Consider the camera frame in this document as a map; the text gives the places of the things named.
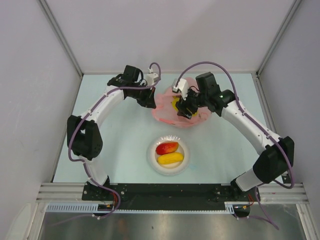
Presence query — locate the yellow fake mango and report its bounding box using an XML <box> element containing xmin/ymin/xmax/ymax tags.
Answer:
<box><xmin>171</xmin><ymin>96</ymin><xmax>180</xmax><ymax>112</ymax></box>
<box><xmin>157</xmin><ymin>152</ymin><xmax>184</xmax><ymax>165</ymax></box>

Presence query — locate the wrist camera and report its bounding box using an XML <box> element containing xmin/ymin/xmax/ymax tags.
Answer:
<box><xmin>171</xmin><ymin>78</ymin><xmax>189</xmax><ymax>100</ymax></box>
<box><xmin>145</xmin><ymin>72</ymin><xmax>159</xmax><ymax>86</ymax></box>

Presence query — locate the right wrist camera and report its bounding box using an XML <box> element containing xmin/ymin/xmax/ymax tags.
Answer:
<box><xmin>171</xmin><ymin>78</ymin><xmax>189</xmax><ymax>100</ymax></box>

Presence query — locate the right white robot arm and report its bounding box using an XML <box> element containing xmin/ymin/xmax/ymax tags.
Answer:
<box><xmin>171</xmin><ymin>72</ymin><xmax>295</xmax><ymax>201</ymax></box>

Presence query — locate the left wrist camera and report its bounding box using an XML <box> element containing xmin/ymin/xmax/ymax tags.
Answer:
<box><xmin>145</xmin><ymin>72</ymin><xmax>159</xmax><ymax>86</ymax></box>

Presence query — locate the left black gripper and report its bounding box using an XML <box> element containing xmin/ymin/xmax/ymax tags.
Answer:
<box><xmin>127</xmin><ymin>82</ymin><xmax>156</xmax><ymax>109</ymax></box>

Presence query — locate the red fake mango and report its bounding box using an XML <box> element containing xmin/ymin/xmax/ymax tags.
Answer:
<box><xmin>155</xmin><ymin>141</ymin><xmax>179</xmax><ymax>155</ymax></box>

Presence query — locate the white paper plate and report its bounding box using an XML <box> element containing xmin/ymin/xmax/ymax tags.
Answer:
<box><xmin>146</xmin><ymin>135</ymin><xmax>190</xmax><ymax>176</ymax></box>

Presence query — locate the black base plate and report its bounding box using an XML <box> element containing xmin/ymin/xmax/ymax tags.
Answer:
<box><xmin>81</xmin><ymin>183</ymin><xmax>261</xmax><ymax>212</ymax></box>

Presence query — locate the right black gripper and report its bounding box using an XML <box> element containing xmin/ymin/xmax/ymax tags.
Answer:
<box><xmin>175</xmin><ymin>87</ymin><xmax>208</xmax><ymax>120</ymax></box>

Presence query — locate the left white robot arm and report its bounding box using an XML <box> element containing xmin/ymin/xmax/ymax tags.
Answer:
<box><xmin>67</xmin><ymin>65</ymin><xmax>162</xmax><ymax>200</ymax></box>

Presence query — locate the pink plastic bag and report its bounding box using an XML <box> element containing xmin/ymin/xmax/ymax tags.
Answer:
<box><xmin>152</xmin><ymin>87</ymin><xmax>212</xmax><ymax>128</ymax></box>

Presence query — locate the white cable duct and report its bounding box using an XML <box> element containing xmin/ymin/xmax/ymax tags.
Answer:
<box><xmin>46</xmin><ymin>203</ymin><xmax>114</xmax><ymax>214</ymax></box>

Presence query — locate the aluminium frame rail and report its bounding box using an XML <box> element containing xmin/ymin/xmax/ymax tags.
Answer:
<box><xmin>36</xmin><ymin>0</ymin><xmax>84</xmax><ymax>78</ymax></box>

